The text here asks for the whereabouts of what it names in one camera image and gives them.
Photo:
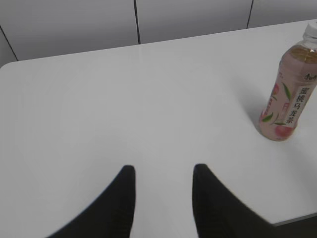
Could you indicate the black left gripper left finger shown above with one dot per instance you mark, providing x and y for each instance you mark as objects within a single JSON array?
[{"x": 110, "y": 215}]

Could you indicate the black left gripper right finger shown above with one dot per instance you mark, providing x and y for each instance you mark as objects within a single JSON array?
[{"x": 218, "y": 213}]

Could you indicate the pink peach tea bottle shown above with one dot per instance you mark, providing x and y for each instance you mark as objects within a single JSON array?
[{"x": 296, "y": 80}]

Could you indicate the white bottle cap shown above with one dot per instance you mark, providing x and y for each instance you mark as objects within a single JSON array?
[{"x": 311, "y": 29}]

